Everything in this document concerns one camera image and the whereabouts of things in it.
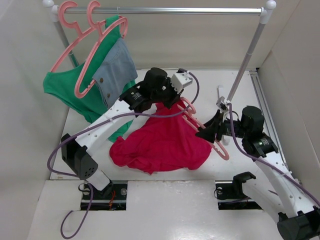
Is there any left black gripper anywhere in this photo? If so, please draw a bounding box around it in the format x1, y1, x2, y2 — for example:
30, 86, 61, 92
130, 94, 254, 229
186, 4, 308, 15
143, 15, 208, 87
151, 77, 184, 110

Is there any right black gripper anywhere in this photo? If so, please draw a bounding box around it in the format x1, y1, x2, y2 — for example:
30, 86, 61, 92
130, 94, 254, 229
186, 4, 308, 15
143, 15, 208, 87
194, 109, 249, 143

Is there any pink plastic hanger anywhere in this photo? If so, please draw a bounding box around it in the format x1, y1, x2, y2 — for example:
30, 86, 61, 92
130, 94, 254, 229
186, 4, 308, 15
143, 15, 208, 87
177, 97, 230, 161

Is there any red t shirt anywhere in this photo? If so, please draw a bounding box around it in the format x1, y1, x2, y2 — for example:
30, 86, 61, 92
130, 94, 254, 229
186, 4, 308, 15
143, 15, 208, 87
109, 101, 212, 174

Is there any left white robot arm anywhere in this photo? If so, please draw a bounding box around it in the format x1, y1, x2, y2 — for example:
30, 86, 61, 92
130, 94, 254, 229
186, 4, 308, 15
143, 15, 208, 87
61, 67, 189, 199

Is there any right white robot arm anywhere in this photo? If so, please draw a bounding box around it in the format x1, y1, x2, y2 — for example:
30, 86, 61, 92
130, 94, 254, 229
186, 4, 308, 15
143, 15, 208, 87
196, 105, 320, 240

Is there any pink hanger with denim garment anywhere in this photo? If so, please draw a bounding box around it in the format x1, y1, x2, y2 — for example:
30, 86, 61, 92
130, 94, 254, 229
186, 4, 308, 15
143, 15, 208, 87
74, 0, 128, 99

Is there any green t shirt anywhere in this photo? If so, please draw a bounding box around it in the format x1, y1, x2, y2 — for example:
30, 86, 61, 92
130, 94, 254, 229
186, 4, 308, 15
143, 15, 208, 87
42, 14, 140, 143

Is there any pink hanger with green shirt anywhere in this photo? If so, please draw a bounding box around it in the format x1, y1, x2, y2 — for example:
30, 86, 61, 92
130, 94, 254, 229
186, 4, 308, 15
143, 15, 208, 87
50, 0, 107, 73

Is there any blue denim garment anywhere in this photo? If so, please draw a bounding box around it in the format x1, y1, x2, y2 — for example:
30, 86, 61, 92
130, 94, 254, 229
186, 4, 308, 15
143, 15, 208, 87
92, 38, 138, 108

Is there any silver clothes rack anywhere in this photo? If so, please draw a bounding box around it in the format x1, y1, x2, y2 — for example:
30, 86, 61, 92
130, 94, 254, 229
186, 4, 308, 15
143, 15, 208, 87
42, 0, 277, 100

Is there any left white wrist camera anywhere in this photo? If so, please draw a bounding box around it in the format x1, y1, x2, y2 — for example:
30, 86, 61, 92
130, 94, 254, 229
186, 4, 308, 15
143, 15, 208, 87
171, 72, 193, 93

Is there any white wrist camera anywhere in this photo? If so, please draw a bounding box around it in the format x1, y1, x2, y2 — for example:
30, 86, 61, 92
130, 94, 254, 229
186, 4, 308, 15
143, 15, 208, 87
171, 72, 193, 93
216, 96, 230, 113

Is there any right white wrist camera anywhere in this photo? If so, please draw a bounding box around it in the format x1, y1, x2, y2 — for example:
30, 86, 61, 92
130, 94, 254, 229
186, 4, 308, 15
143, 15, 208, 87
216, 96, 230, 113

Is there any aluminium rail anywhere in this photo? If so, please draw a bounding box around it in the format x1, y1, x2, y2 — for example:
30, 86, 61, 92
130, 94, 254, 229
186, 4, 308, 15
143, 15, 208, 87
249, 67, 298, 176

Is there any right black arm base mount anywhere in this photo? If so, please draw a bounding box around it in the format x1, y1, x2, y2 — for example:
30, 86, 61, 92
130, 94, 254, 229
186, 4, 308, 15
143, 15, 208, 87
213, 181, 262, 211

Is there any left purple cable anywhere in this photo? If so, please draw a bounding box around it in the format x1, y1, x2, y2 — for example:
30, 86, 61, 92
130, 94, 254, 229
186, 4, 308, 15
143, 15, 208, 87
47, 69, 200, 239

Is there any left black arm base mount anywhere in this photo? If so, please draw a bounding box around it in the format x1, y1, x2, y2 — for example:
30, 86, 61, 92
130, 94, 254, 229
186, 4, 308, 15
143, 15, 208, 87
78, 181, 128, 211

